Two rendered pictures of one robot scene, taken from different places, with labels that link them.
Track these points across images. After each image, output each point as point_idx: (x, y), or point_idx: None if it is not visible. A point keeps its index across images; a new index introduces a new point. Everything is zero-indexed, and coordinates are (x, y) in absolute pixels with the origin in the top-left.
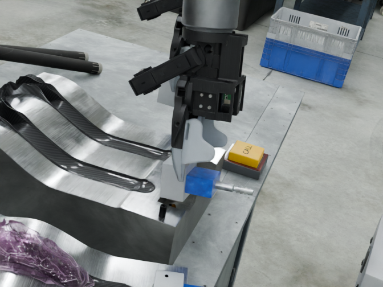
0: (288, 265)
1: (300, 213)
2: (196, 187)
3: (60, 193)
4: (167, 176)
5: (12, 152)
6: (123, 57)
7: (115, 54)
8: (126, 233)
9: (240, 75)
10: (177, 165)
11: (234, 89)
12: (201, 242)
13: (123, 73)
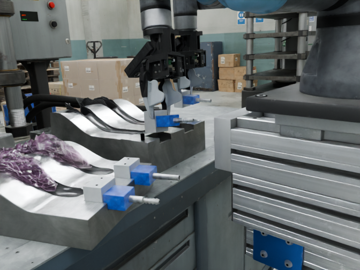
0: None
1: None
2: (161, 121)
3: (96, 138)
4: (147, 119)
5: (76, 121)
6: (184, 109)
7: (179, 109)
8: (127, 154)
9: (175, 51)
10: (147, 108)
11: (167, 54)
12: (181, 166)
13: (179, 114)
